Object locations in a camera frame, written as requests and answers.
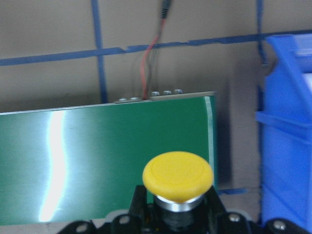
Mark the green conveyor belt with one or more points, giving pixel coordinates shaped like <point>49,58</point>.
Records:
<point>83,162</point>

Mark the blue destination bin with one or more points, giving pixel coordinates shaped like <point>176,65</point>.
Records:
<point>286,123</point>

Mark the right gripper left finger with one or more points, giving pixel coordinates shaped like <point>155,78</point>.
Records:
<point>138,207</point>

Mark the yellow push button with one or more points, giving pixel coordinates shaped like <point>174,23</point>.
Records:
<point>178,181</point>

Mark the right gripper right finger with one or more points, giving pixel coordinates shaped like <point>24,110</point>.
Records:
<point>213,204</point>

